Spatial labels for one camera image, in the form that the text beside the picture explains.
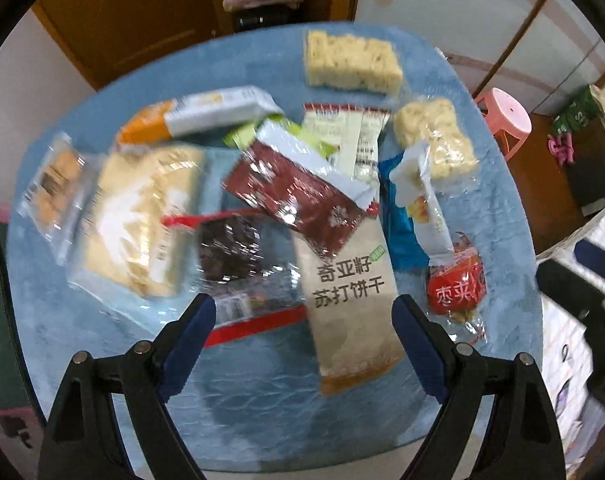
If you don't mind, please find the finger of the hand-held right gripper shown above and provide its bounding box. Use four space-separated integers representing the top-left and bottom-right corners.
575 238 605 276
535 258 605 323

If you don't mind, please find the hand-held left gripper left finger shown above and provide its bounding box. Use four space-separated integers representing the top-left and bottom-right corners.
37 292 218 480

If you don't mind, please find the pink toy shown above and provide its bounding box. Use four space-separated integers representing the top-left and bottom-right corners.
547 134 576 166

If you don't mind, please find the green chalkboard with pink frame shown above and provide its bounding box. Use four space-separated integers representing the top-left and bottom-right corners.
0 187 50 466

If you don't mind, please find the green bag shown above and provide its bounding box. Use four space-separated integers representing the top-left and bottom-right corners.
550 85 605 136

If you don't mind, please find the beige cracker packet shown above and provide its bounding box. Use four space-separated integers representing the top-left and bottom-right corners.
290 220 407 397

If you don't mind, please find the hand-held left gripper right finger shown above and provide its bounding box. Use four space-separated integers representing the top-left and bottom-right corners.
391 294 566 480

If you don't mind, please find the brown wooden door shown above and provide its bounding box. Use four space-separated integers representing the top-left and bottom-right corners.
32 0 218 91

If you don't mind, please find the red candy packet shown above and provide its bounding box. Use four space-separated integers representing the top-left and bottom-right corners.
425 232 488 346

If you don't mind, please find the blue snack packet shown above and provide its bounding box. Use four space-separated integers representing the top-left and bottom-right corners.
380 155 431 271

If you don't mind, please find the orange and white snack packet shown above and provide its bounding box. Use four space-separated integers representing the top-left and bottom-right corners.
116 86 286 147

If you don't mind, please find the large cream snack packet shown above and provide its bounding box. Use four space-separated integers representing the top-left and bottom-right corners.
67 145 208 301

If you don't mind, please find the blue fleece table cover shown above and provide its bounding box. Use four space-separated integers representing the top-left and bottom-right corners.
5 22 538 473

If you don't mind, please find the white packet with red edge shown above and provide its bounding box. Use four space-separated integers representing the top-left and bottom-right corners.
301 102 389 181

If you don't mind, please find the white checked bedding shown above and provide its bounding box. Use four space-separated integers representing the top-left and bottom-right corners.
535 205 605 466

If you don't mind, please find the large puffed rice cracker block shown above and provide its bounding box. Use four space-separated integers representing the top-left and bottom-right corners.
304 30 404 98

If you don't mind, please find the silvery white snack packet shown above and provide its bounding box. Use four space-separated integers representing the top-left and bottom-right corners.
255 120 381 211

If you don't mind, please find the small puffed rice cracker block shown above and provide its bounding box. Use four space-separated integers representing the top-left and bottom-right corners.
393 96 481 188

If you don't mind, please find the clear packet of dark cake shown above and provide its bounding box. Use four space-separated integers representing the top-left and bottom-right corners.
162 210 311 348

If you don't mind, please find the white and yellow snack packet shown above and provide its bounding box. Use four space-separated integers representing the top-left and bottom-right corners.
389 140 456 266

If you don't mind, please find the pink plastic stool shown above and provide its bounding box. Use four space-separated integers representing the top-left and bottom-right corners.
475 87 533 161

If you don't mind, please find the clear cookie packet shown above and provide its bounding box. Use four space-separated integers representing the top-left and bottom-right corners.
17 132 90 266

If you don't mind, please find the dark red snack packet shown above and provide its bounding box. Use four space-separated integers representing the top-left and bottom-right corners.
221 140 378 258

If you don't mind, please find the green snack packet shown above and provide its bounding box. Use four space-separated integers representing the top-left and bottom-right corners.
222 114 341 161

